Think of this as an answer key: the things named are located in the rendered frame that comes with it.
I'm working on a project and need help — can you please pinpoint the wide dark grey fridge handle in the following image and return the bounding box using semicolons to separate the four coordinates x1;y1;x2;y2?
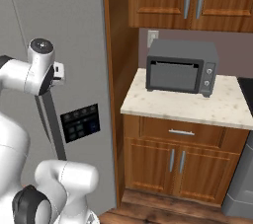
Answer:
42;90;68;162

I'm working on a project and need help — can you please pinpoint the white wall socket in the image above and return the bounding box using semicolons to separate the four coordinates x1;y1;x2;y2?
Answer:
146;30;160;49

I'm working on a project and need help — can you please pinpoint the grey fridge door with panel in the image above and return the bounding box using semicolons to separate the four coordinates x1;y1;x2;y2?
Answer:
4;0;117;216

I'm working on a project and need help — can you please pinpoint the tall wooden side panel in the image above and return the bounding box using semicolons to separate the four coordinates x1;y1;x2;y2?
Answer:
101;0;140;208

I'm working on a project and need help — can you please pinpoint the silver base cupboard handle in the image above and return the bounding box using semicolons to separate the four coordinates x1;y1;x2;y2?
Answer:
179;150;187;175
168;148;176;174

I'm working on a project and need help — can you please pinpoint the thin dark grey fridge handle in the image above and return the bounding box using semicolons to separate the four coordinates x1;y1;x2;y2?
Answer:
34;94;52;143

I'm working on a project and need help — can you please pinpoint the plain grey fridge door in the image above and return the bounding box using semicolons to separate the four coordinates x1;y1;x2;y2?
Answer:
0;0;28;117

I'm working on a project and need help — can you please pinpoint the wooden base cupboard door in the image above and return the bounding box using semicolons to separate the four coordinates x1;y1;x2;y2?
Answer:
173;144;241;205
124;138;178;196

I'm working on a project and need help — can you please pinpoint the dark grey toaster oven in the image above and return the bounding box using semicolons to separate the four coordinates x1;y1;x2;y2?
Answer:
145;38;220;99

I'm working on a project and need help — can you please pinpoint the grey cooker with black hob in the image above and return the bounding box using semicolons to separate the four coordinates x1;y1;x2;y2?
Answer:
220;76;253;220

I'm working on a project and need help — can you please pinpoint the wooden drawer front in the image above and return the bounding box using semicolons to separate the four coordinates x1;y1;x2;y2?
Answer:
139;115;229;149

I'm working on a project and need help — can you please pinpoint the silver drawer handle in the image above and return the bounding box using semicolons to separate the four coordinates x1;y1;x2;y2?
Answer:
168;128;196;137

